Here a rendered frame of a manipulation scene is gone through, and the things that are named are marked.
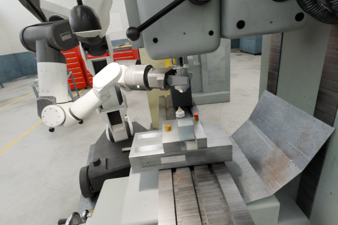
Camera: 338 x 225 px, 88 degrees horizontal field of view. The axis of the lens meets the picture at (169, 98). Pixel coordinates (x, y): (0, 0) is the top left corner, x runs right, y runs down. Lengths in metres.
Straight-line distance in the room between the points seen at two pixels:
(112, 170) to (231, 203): 0.87
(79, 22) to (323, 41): 0.62
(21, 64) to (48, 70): 11.30
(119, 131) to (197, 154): 0.83
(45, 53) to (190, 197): 0.65
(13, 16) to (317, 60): 11.67
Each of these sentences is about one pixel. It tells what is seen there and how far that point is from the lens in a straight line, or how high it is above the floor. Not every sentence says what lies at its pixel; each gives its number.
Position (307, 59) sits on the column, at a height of 1.25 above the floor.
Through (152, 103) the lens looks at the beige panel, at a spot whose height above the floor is 0.45.
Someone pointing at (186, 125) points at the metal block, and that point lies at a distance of 0.61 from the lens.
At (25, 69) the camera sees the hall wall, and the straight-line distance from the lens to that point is 11.99.
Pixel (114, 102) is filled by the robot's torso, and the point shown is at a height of 0.99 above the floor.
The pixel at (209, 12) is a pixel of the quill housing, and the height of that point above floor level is 1.40.
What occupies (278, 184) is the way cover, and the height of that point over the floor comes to 0.91.
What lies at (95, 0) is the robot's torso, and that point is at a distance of 0.83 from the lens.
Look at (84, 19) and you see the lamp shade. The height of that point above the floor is 1.43.
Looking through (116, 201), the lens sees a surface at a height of 0.73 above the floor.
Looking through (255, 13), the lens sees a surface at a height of 1.39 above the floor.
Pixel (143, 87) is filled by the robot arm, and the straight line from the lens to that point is 0.57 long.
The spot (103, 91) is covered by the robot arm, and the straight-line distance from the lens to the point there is 0.63.
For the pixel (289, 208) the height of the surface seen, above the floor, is 0.73.
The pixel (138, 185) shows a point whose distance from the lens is 0.75.
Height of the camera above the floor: 1.38
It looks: 21 degrees down
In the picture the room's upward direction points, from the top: 8 degrees counter-clockwise
